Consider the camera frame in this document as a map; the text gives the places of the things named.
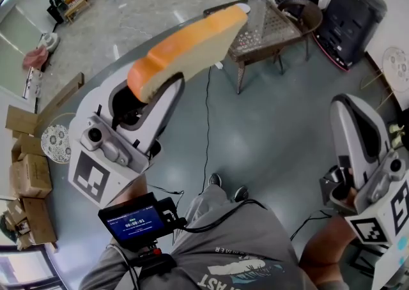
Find white round floor device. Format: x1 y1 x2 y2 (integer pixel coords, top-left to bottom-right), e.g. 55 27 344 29
38 31 61 52

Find person's grey printed shirt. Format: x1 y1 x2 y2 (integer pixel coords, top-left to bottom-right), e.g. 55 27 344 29
79 199 320 290

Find thin black floor cable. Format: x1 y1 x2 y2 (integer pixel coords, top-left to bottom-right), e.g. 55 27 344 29
198 64 214 196

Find person's right forearm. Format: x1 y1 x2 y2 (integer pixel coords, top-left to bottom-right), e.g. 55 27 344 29
299 214 358 287

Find wooden bench with yellow items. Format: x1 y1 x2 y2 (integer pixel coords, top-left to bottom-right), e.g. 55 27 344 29
63 0 102 24

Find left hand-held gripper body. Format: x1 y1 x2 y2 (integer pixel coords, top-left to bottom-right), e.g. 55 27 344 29
67 115 153 207

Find person's right black shoe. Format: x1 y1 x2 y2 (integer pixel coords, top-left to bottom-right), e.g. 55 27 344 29
233 185 250 203

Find black chest-mounted monitor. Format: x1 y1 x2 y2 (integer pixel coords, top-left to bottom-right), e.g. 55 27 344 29
97 192 189 251

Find black floor device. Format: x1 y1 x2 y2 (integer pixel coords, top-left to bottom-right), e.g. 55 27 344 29
46 0 66 25

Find thick black monitor cable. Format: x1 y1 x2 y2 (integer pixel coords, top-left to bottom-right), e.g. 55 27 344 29
178 198 266 235

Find glass-topped wicker table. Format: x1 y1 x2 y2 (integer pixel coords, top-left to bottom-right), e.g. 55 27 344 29
203 0 311 95

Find black chest mount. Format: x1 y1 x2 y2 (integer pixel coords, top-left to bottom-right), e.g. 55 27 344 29
129 240 179 280

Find person's right hand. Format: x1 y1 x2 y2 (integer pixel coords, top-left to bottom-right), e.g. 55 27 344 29
342 167 359 209

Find black machine with grey lid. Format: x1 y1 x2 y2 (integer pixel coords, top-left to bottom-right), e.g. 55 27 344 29
311 0 389 73

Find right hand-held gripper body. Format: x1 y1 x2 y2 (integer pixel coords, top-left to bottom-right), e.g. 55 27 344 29
319 151 409 289

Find orange-crusted bread slice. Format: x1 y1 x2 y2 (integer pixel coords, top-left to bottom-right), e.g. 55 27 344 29
127 4 249 105

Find pile of cardboard boxes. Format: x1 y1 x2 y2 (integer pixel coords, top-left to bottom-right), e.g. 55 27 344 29
4 104 60 251

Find white rack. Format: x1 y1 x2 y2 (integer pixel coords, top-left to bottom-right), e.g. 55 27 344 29
21 66 45 100

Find person's black shoe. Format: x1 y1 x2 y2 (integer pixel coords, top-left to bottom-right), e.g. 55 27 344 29
233 185 250 203
207 172 223 188

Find pink cloth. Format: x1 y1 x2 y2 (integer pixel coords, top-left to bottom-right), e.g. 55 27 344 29
21 45 49 72

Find brown wicker chair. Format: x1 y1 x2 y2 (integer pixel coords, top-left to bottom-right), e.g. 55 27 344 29
275 0 324 75

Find person's left forearm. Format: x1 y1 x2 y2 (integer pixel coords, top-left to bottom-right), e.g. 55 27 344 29
123 172 150 210

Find brown wooden board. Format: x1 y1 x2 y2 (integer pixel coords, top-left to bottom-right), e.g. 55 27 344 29
34 72 85 135

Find person's left black shoe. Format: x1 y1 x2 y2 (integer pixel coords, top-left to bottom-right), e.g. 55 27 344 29
207 172 223 188

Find person's grey trousers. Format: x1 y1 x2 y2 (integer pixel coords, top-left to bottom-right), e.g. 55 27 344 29
183 182 245 219

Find patterned round side table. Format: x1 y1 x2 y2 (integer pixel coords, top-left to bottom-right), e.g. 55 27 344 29
40 112 77 165
360 46 409 114

